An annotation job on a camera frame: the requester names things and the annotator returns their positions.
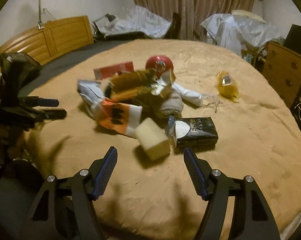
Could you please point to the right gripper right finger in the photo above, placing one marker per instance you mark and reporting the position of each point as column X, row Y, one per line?
column 252, row 217

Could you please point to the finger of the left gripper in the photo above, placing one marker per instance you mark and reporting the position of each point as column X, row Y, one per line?
column 45, row 102
column 50, row 114

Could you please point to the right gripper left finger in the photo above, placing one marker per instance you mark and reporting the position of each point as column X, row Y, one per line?
column 62, row 209

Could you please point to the white foil pouch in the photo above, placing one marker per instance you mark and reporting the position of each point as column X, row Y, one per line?
column 92, row 96

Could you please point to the yellow sponge block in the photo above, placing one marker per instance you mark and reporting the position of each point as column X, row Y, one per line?
column 153, row 140

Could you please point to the black trash bag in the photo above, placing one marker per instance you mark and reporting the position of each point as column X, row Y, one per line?
column 18, row 69

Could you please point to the dark grey bed sheet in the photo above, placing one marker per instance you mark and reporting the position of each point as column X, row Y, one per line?
column 66, row 62

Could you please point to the wooden headboard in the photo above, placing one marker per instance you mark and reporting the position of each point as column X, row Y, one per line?
column 56, row 39

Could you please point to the red carton box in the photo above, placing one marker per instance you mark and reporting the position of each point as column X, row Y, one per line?
column 109, row 71

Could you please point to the gold foil box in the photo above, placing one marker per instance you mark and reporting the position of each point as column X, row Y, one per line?
column 132, row 85

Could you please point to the black tissue pack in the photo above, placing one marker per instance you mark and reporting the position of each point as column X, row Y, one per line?
column 190, row 132

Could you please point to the black desk lamp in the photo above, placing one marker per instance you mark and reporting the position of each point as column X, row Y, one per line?
column 106, row 21

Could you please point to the grey knitted sock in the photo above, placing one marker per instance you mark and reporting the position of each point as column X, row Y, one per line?
column 162, row 108

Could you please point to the red apple-shaped ball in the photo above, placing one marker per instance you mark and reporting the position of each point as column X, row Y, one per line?
column 160, row 63

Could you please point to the left white plastic cover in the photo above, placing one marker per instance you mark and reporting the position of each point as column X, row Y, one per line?
column 137, row 22

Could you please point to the white plastic cover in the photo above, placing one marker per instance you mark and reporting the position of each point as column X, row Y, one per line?
column 137, row 22
column 240, row 30

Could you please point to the white crumpled tissue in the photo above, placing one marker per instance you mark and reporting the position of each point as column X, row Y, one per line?
column 197, row 99

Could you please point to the yellow snack wrapper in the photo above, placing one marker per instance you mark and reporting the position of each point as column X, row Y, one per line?
column 227, row 86

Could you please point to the wooden drawer chest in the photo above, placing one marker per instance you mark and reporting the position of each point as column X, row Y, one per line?
column 282, row 70

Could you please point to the right white plastic cover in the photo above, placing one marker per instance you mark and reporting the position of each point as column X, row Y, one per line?
column 240, row 30

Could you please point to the black television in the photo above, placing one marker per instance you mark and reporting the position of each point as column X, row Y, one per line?
column 293, row 39

